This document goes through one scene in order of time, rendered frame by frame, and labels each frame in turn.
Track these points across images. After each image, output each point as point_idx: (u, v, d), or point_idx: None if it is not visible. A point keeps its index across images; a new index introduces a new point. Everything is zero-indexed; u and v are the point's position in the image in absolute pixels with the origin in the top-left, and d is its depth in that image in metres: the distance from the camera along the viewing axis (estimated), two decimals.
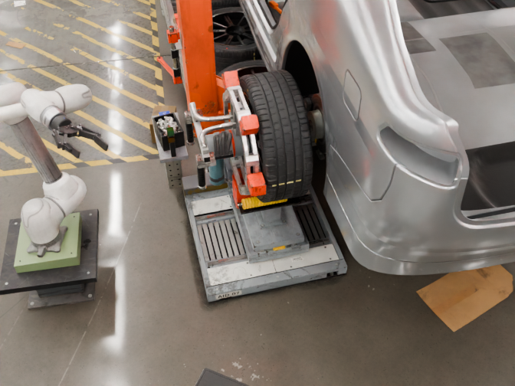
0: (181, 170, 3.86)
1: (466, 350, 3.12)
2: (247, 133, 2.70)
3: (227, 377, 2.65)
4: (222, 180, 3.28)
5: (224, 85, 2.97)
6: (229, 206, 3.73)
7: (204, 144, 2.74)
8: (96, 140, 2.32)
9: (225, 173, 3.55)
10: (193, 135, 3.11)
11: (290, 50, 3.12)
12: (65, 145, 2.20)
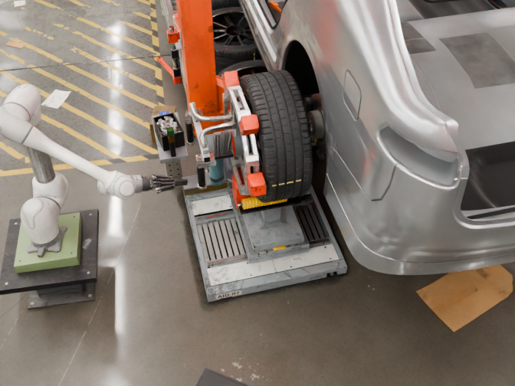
0: (181, 170, 3.86)
1: (466, 350, 3.12)
2: (247, 133, 2.70)
3: (227, 377, 2.65)
4: (222, 180, 3.28)
5: (224, 85, 2.97)
6: (229, 206, 3.73)
7: (204, 144, 2.74)
8: (175, 181, 2.99)
9: (225, 173, 3.55)
10: (193, 135, 3.11)
11: (290, 50, 3.12)
12: (173, 181, 3.01)
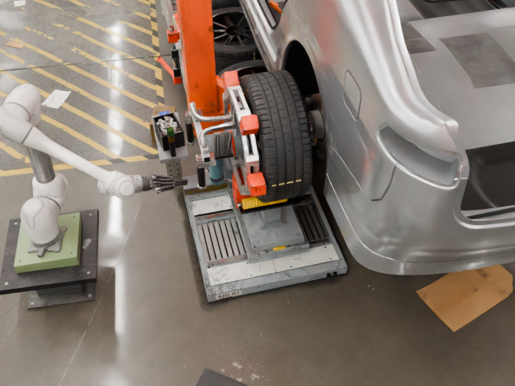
0: (181, 170, 3.86)
1: (466, 350, 3.12)
2: (247, 133, 2.70)
3: (227, 377, 2.65)
4: (222, 180, 3.28)
5: (224, 85, 2.97)
6: (229, 206, 3.73)
7: (204, 144, 2.74)
8: (175, 181, 2.99)
9: (225, 173, 3.55)
10: (193, 135, 3.11)
11: (290, 50, 3.12)
12: (173, 181, 3.01)
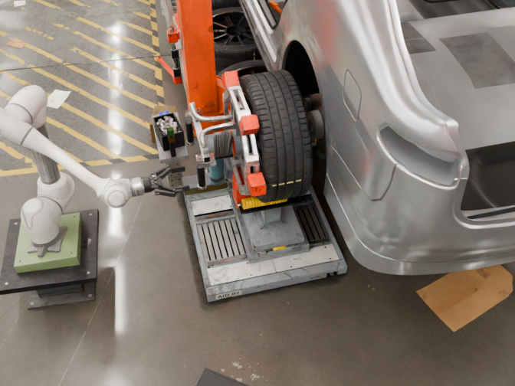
0: None
1: (466, 350, 3.12)
2: (247, 133, 2.70)
3: (227, 377, 2.65)
4: (222, 180, 3.28)
5: (224, 85, 2.97)
6: (229, 206, 3.73)
7: (204, 144, 2.74)
8: (172, 171, 2.88)
9: (225, 173, 3.55)
10: (193, 135, 3.11)
11: (290, 50, 3.12)
12: (175, 191, 2.78)
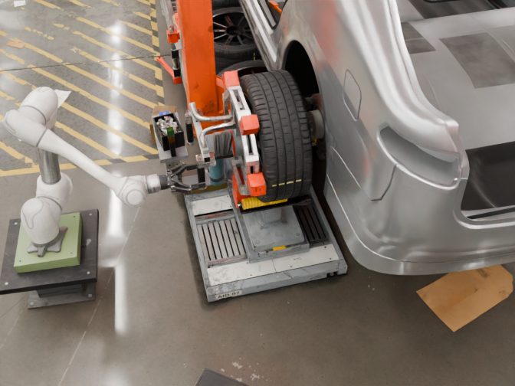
0: None
1: (466, 350, 3.12)
2: (247, 133, 2.70)
3: (227, 377, 2.65)
4: (222, 180, 3.28)
5: (224, 85, 2.97)
6: (229, 206, 3.73)
7: (204, 144, 2.74)
8: (188, 168, 2.89)
9: (225, 173, 3.55)
10: (193, 135, 3.11)
11: (290, 50, 3.12)
12: (191, 188, 2.79)
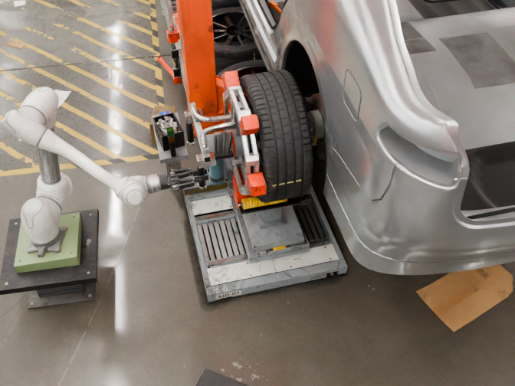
0: None
1: (466, 350, 3.12)
2: (247, 133, 2.70)
3: (227, 377, 2.65)
4: (222, 180, 3.28)
5: (224, 85, 2.97)
6: (229, 206, 3.73)
7: (204, 144, 2.74)
8: (195, 174, 2.87)
9: (225, 173, 3.55)
10: (193, 135, 3.11)
11: (290, 50, 3.12)
12: (195, 180, 2.82)
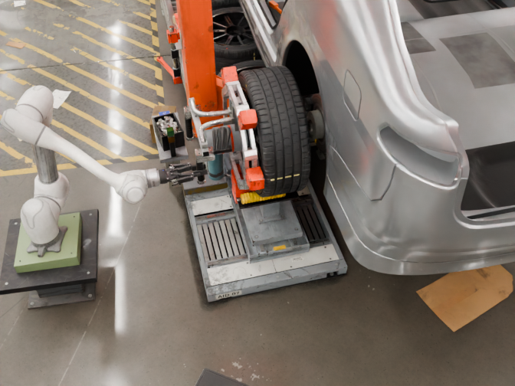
0: None
1: (466, 350, 3.12)
2: (245, 128, 2.72)
3: (227, 377, 2.65)
4: (221, 175, 3.31)
5: (223, 80, 3.00)
6: (229, 206, 3.73)
7: (202, 139, 2.77)
8: (193, 168, 2.89)
9: (225, 173, 3.55)
10: (192, 131, 3.13)
11: (290, 50, 3.12)
12: (194, 174, 2.85)
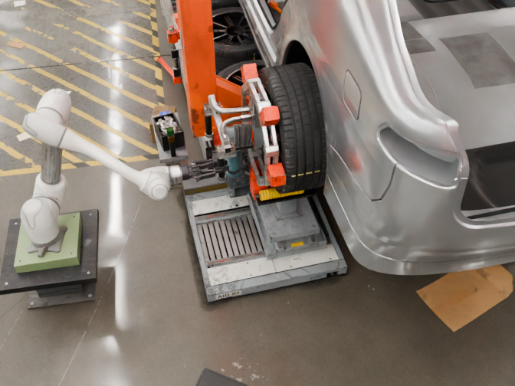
0: None
1: (466, 350, 3.12)
2: (267, 124, 2.74)
3: (227, 377, 2.65)
4: (239, 172, 3.33)
5: (243, 77, 3.01)
6: (229, 206, 3.73)
7: (224, 135, 2.78)
8: (215, 165, 2.91)
9: (225, 173, 3.55)
10: (211, 128, 3.15)
11: (290, 50, 3.12)
12: (216, 171, 2.87)
